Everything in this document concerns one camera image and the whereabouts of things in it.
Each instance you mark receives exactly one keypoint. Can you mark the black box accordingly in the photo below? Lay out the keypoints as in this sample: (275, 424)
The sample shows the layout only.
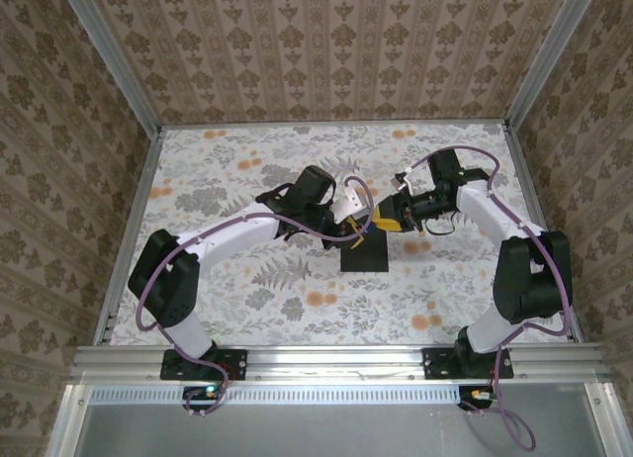
(368, 259)

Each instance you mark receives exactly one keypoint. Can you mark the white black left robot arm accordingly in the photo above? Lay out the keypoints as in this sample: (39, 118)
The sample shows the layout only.
(163, 289)

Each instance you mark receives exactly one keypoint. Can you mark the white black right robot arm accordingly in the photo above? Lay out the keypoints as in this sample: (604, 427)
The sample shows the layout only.
(534, 289)

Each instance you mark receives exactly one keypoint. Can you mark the floral tablecloth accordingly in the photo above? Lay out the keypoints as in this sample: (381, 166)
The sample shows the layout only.
(321, 318)

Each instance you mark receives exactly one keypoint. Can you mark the grey metal panel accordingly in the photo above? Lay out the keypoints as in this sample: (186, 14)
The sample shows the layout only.
(321, 432)

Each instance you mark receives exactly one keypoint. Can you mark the aluminium side rail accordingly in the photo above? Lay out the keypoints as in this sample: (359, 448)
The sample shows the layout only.
(530, 192)
(131, 229)

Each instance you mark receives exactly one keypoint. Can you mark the aluminium rear rail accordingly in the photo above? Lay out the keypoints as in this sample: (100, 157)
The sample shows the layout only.
(222, 126)

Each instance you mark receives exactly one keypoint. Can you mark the aluminium mounting rail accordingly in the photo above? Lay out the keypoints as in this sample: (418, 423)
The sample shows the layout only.
(336, 360)

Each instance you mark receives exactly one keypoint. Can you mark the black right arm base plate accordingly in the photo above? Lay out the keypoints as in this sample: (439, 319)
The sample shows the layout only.
(432, 365)

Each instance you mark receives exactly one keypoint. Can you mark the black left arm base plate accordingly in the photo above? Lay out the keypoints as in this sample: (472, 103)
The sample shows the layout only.
(237, 363)

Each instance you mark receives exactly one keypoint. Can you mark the aluminium corner post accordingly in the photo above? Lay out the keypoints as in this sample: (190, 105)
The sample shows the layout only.
(109, 56)
(549, 56)

